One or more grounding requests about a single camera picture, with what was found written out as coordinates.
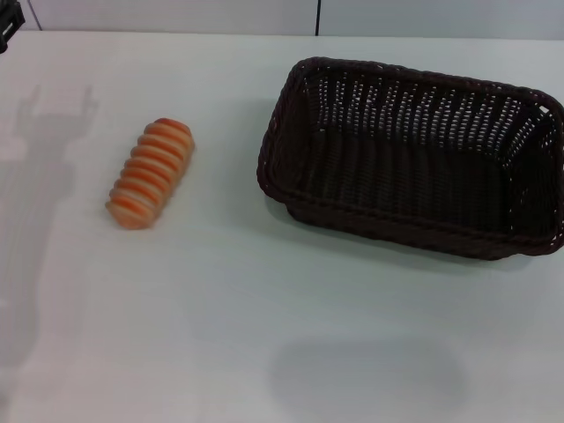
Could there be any dark brown woven basket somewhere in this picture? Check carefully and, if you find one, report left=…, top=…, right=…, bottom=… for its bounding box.
left=255, top=56, right=564, bottom=261

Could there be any orange striped bread roll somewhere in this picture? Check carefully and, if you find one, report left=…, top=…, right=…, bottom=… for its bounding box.
left=104, top=116, right=196, bottom=231

